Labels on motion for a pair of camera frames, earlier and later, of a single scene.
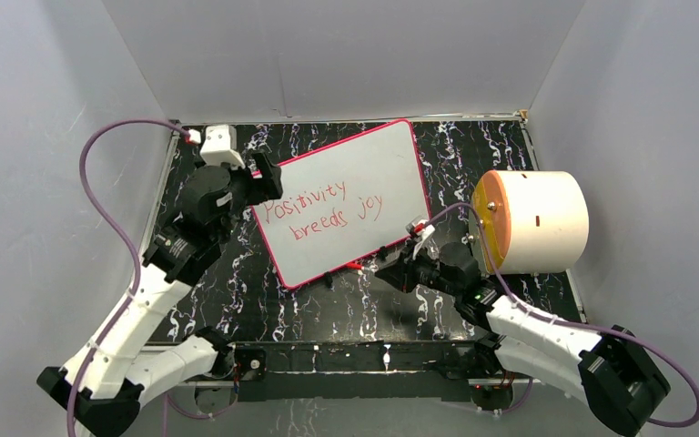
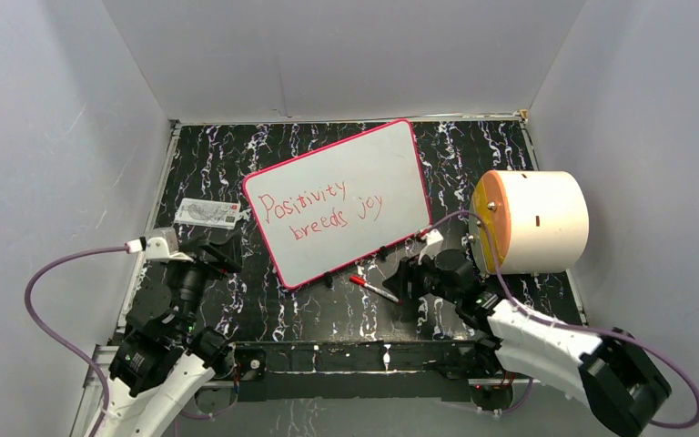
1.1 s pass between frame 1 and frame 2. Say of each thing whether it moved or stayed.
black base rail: stayed
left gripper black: moved
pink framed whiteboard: stayed
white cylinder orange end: stayed
